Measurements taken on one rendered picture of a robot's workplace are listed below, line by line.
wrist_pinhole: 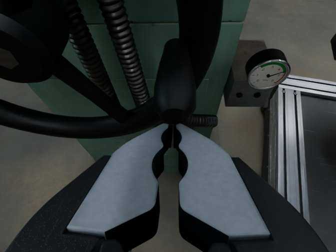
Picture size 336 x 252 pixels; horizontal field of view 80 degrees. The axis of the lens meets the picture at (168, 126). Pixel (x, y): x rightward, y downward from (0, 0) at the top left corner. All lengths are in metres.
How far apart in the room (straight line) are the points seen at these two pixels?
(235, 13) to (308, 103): 0.73
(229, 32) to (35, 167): 1.02
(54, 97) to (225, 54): 0.40
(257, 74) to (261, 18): 1.53
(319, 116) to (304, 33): 0.93
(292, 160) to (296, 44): 1.04
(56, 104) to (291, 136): 0.78
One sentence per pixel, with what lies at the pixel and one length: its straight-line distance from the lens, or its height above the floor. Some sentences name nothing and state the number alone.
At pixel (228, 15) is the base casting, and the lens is 0.36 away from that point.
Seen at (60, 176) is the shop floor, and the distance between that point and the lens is 1.08.
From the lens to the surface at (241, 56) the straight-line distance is 0.45.
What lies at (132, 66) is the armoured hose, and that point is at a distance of 0.25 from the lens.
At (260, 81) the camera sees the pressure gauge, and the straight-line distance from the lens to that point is 0.37.
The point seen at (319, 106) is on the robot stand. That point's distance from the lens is 1.04.
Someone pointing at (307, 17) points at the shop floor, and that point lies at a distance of 2.02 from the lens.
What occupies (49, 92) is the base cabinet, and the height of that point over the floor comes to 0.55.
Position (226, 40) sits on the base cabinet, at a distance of 0.38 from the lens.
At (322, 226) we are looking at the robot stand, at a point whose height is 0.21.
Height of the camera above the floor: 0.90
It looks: 58 degrees down
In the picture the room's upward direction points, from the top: 4 degrees counter-clockwise
